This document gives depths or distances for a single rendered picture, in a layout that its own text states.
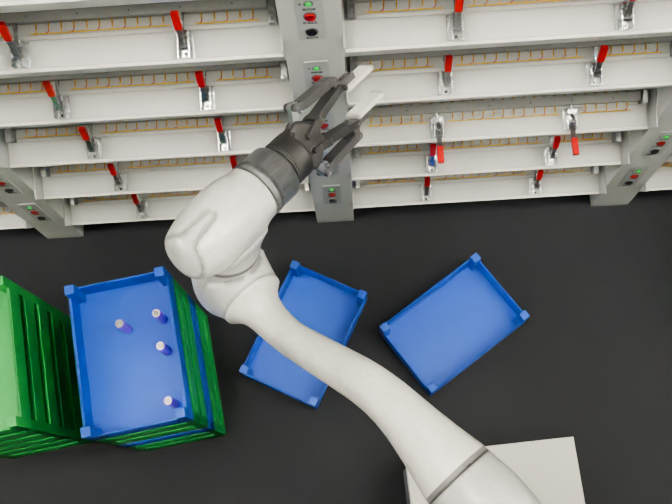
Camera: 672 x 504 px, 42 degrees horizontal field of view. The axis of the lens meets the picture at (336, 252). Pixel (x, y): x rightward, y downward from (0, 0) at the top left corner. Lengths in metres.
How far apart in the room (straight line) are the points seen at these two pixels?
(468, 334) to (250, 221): 1.06
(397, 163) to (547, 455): 0.71
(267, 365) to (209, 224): 1.01
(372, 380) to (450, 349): 1.04
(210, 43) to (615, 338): 1.27
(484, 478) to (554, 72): 0.83
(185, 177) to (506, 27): 0.86
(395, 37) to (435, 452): 0.68
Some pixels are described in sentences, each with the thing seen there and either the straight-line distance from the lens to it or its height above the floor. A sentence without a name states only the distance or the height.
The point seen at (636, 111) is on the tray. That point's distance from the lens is 1.87.
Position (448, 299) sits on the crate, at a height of 0.00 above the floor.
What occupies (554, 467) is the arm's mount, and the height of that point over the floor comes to 0.24.
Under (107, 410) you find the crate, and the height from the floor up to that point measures 0.40.
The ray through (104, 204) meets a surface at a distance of 2.22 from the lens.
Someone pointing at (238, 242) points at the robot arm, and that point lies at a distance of 1.19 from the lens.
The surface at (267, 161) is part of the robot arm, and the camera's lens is 1.24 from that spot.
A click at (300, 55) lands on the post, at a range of 1.43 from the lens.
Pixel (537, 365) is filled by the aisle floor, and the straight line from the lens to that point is 2.18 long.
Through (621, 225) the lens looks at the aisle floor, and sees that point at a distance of 2.31.
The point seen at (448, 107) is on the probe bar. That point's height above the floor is 0.53.
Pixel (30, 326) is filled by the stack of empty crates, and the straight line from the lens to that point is 1.93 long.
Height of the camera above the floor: 2.12
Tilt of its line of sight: 74 degrees down
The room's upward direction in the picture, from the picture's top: 8 degrees counter-clockwise
